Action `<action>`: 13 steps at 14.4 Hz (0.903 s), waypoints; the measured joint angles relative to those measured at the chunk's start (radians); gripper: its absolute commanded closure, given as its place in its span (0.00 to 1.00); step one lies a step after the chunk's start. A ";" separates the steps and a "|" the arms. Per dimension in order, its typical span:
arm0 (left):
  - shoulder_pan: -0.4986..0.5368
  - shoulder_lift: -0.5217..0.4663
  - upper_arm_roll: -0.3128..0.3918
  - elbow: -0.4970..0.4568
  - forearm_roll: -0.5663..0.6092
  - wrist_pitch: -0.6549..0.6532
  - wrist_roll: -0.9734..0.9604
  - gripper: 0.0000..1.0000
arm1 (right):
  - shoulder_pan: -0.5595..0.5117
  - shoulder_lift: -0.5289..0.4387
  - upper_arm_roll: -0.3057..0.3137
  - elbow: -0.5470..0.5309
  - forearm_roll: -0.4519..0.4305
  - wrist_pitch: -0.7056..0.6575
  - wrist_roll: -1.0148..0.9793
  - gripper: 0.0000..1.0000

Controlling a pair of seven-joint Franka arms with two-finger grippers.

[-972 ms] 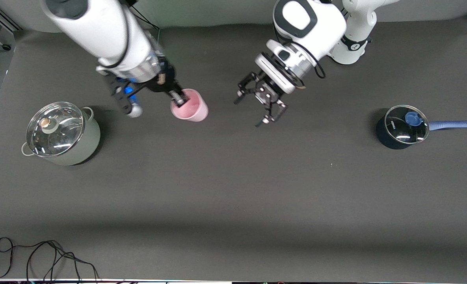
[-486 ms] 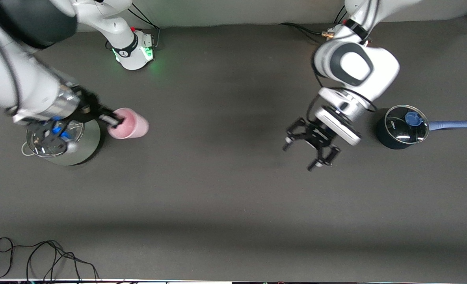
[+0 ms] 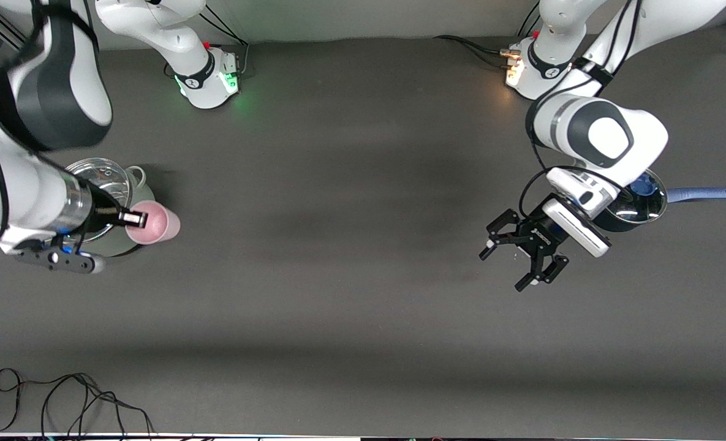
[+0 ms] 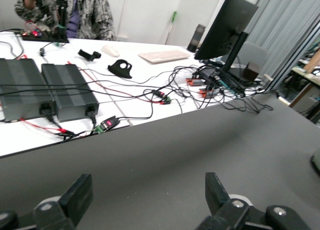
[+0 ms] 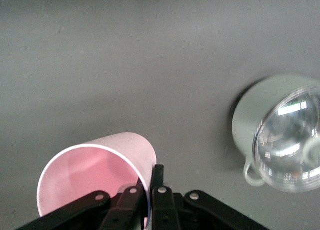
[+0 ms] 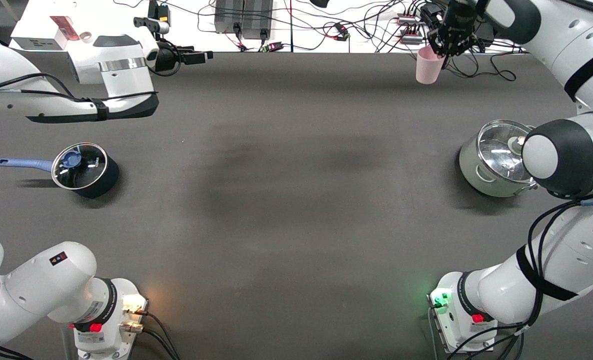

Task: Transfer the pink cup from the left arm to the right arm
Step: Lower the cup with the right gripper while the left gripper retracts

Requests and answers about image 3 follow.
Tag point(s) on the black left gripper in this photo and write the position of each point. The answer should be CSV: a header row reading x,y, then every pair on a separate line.
x,y
538,236

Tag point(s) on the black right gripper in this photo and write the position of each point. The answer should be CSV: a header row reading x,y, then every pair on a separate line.
x,y
102,209

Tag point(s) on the pink cup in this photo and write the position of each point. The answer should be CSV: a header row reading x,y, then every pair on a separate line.
x,y
163,223

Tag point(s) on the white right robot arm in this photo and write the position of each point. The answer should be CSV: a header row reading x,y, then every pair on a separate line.
x,y
32,190

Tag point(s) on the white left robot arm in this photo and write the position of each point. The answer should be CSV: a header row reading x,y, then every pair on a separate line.
x,y
644,141

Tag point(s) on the grey-green cooking pot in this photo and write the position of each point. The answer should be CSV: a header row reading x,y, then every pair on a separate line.
x,y
145,193

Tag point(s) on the glass pot lid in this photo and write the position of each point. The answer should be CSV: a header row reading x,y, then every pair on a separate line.
x,y
108,177

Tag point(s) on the glass saucepan lid blue knob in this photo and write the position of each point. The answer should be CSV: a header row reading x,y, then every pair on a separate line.
x,y
650,205

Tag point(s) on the dark grey table mat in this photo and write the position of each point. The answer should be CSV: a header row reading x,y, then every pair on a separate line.
x,y
362,275

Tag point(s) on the dark blue saucepan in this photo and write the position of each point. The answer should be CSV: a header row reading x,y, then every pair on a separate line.
x,y
706,194

